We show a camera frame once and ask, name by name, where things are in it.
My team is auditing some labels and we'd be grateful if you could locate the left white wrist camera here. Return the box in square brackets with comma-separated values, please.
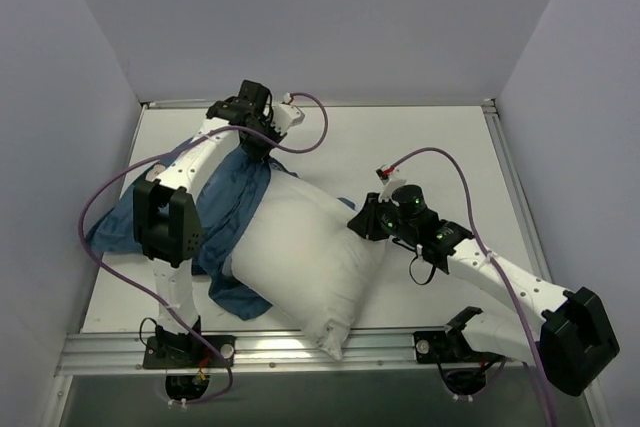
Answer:
[271, 93, 305, 136]

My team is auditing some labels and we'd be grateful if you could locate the blue cartoon print pillowcase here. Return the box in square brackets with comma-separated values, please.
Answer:
[85, 149, 357, 322]

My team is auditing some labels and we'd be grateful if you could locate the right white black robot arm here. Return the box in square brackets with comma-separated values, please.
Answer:
[348, 184, 620, 397]

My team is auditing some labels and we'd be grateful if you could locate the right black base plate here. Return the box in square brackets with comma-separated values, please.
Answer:
[412, 329, 503, 364]

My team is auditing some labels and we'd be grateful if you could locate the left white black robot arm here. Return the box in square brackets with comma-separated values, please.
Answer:
[133, 80, 304, 366]

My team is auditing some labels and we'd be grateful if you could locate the aluminium front rail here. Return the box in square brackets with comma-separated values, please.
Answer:
[53, 324, 597, 377]

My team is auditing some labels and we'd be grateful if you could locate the purple cable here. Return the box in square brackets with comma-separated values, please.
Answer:
[78, 91, 329, 404]
[379, 147, 559, 427]

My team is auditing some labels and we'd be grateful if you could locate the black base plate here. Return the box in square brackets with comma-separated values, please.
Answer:
[142, 333, 236, 370]
[412, 329, 503, 364]

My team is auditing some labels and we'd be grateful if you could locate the white pillow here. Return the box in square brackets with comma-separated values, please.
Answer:
[231, 172, 387, 361]

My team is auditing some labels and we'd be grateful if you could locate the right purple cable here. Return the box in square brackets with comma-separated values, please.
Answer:
[379, 147, 559, 427]

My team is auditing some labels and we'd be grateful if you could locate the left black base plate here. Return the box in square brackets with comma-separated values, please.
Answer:
[142, 333, 236, 370]

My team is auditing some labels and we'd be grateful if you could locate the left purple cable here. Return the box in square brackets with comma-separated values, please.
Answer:
[78, 91, 329, 404]

